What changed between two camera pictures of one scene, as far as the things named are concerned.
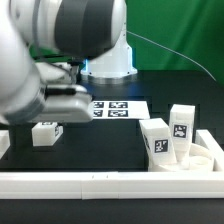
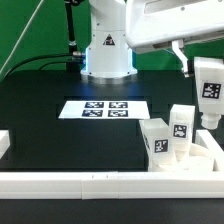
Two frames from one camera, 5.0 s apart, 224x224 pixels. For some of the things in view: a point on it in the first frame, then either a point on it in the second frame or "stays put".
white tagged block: x=159 y=141 stays put
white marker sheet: x=120 y=110 stays put
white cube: x=182 y=120 stays put
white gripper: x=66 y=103 to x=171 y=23
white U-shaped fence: x=116 y=185 stays put
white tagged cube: x=45 y=133 to x=209 y=75
